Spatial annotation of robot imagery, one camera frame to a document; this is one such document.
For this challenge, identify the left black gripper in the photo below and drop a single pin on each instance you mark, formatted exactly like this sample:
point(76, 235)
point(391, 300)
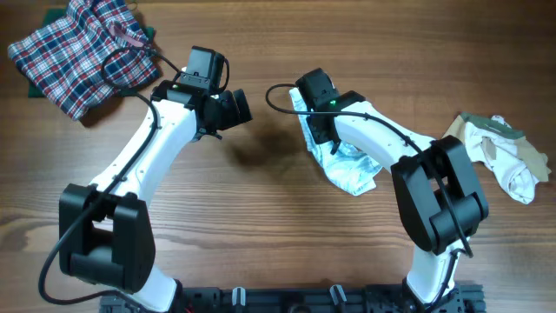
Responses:
point(232, 116)

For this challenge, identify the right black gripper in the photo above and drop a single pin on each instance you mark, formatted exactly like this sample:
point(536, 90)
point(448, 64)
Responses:
point(320, 131)

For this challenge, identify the light blue striped cloth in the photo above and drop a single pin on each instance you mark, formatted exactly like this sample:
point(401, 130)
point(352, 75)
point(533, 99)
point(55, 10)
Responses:
point(349, 169)

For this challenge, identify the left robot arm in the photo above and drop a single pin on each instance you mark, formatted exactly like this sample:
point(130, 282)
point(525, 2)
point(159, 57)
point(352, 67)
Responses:
point(105, 227)

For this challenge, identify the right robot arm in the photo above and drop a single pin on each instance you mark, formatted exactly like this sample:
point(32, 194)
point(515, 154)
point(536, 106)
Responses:
point(438, 193)

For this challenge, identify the plaid red blue cloth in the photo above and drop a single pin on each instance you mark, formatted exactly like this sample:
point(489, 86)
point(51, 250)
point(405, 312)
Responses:
point(64, 58)

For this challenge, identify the dark green folded cloth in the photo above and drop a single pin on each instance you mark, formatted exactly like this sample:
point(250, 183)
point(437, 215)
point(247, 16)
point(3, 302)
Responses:
point(54, 14)

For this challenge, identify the beige white crumpled garment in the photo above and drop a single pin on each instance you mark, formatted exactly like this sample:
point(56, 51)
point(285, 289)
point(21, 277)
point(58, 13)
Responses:
point(517, 166)

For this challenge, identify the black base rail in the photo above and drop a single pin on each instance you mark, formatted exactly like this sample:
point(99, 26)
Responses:
point(373, 298)

